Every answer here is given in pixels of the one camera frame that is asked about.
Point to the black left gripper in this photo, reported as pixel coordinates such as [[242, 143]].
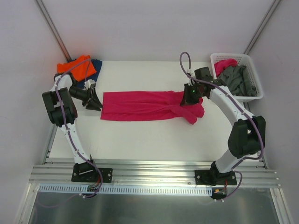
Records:
[[88, 98]]

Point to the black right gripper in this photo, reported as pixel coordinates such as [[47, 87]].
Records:
[[188, 94]]

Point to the magenta t shirt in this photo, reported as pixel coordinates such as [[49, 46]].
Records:
[[224, 64], [148, 106]]

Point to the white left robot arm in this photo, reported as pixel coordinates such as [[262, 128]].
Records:
[[62, 112]]

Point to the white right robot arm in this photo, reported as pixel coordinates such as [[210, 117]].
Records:
[[246, 141]]

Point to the grey t shirts in basket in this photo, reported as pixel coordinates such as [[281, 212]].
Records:
[[238, 81]]

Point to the folded orange t shirt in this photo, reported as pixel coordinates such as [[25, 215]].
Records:
[[72, 67]]

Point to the folded blue t shirt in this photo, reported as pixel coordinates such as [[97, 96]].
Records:
[[97, 65]]

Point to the magenta t shirt in basket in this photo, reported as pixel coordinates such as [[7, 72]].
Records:
[[224, 64]]

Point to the white plastic laundry basket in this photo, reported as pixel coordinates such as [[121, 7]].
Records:
[[242, 59]]

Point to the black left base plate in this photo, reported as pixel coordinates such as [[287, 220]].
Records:
[[91, 175]]

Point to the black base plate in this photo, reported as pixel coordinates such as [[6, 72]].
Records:
[[91, 175], [208, 177]]

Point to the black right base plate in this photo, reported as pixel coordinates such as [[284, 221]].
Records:
[[208, 177]]

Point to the white slotted cable duct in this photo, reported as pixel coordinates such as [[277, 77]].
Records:
[[127, 190]]

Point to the aluminium mounting rail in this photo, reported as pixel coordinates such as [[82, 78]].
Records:
[[163, 173]]

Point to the left corner metal post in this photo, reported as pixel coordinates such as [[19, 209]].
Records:
[[52, 27]]

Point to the corner metal post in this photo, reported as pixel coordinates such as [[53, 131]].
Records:
[[263, 24], [52, 27]]

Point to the right corner metal post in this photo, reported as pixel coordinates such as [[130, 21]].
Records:
[[263, 24]]

